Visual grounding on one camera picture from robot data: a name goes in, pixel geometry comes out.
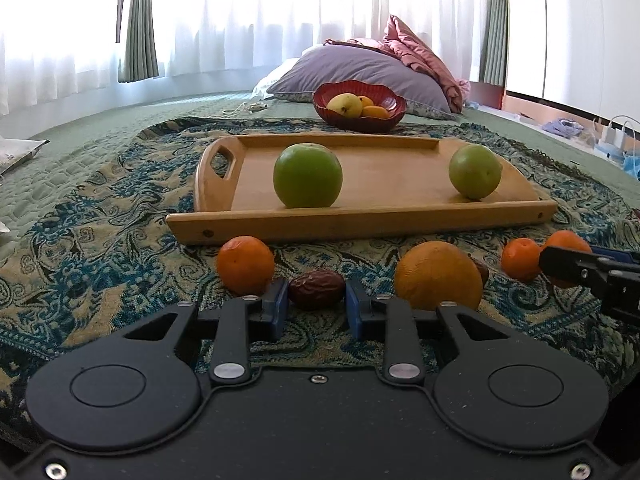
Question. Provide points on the white sheer curtain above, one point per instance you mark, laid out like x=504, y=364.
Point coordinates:
x=250, y=20

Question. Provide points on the newspaper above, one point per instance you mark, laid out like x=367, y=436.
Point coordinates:
x=15, y=152

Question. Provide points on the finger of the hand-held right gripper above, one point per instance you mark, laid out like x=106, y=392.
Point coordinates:
x=620, y=256
x=565, y=262

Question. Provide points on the pink quilt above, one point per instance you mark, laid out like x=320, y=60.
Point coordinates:
x=425, y=55

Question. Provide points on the white wardrobe door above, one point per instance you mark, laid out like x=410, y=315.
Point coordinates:
x=575, y=25

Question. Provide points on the large orange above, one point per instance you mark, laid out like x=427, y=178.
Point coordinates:
x=437, y=275

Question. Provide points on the green apple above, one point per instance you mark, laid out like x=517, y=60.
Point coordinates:
x=307, y=175
x=475, y=171

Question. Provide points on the wooden tray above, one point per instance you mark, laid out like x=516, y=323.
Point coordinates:
x=390, y=185

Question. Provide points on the grey green curtain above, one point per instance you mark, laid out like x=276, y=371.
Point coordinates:
x=495, y=35
x=140, y=35

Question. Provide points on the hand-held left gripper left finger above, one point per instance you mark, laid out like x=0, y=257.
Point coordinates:
x=276, y=307

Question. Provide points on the light blue cloth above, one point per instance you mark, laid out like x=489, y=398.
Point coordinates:
x=565, y=127

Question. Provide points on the green quilted bedspread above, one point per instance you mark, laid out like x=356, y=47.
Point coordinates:
x=90, y=150

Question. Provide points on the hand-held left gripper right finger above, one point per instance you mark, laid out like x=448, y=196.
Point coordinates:
x=353, y=310

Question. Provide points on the small orange fruit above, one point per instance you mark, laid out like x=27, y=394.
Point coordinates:
x=376, y=112
x=367, y=101

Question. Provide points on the blue beige patterned blanket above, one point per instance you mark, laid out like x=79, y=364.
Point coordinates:
x=125, y=240

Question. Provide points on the white pillow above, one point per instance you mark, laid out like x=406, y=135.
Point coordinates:
x=267, y=80

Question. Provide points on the wooden bed frame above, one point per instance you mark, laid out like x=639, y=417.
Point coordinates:
x=487, y=92

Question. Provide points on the red bowl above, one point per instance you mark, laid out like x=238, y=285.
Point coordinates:
x=360, y=124

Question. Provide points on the yellow apple in bowl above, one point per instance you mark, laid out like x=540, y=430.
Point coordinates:
x=345, y=104

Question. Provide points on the white paper bag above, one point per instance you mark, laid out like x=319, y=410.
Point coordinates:
x=617, y=134

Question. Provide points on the orange tangerine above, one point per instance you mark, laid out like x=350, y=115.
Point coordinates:
x=567, y=240
x=521, y=259
x=245, y=265

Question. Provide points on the dark red date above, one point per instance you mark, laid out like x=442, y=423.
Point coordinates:
x=316, y=290
x=483, y=270

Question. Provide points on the purple pillow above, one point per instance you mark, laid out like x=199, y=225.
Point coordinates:
x=360, y=65

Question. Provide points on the blue bag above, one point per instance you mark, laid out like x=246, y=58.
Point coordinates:
x=631, y=166

